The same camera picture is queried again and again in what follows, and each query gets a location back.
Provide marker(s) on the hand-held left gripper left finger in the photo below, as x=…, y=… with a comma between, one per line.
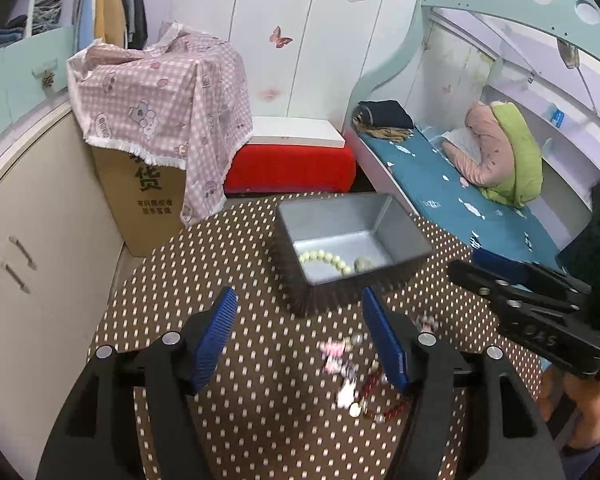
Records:
x=215, y=340

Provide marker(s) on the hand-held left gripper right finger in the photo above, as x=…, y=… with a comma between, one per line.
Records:
x=385, y=345

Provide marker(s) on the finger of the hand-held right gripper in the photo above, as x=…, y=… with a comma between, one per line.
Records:
x=500, y=262
x=480, y=277

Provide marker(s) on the grey metal box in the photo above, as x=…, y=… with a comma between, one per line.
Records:
x=330, y=230

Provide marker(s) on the person's right hand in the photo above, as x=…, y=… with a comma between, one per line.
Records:
x=590, y=410

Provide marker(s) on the small pink white charm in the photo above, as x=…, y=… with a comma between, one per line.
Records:
x=426, y=322

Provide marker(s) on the brown polka dot tablecloth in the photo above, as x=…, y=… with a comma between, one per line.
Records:
x=260, y=410

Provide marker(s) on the blue printed bed sheet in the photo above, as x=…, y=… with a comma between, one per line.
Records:
x=430, y=185

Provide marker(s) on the pink pillow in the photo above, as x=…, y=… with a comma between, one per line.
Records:
x=485, y=135

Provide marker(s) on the white pillow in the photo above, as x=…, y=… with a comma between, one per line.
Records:
x=460, y=140

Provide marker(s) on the brown cardboard box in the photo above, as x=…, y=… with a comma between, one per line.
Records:
x=140, y=210

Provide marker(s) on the small blue box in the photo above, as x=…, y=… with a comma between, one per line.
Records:
x=557, y=117

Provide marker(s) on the tan folded garment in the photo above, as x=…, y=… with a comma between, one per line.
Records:
x=385, y=134

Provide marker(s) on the cream cabinet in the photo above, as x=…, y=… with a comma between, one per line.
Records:
x=55, y=260

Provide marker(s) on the red ottoman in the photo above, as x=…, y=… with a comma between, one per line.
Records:
x=290, y=167

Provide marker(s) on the dark folded clothes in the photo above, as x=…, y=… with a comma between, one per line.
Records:
x=385, y=112

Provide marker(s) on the white board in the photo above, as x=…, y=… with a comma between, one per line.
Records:
x=295, y=132

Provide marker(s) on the faint pink butterfly sticker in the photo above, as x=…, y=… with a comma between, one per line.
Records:
x=270, y=94

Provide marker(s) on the pink checked cloth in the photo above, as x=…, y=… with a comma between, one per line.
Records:
x=145, y=95

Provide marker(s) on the white wardrobe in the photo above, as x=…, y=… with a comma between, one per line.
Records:
x=330, y=60

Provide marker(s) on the pine cone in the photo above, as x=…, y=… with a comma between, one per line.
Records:
x=48, y=80

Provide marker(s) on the dark pink butterfly sticker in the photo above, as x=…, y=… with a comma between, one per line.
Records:
x=280, y=37

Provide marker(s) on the teal drawer unit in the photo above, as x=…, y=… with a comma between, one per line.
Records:
x=10, y=85

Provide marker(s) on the dark hanging garments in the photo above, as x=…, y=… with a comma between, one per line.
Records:
x=135, y=5

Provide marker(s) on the yellow hanging garment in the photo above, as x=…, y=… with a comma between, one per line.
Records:
x=107, y=5

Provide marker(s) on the light blue hanging garment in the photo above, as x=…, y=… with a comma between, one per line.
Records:
x=86, y=5

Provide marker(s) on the light folded jeans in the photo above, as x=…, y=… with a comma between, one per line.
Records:
x=47, y=10

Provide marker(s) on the dark blue folded jeans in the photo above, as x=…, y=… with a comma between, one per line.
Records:
x=5, y=35

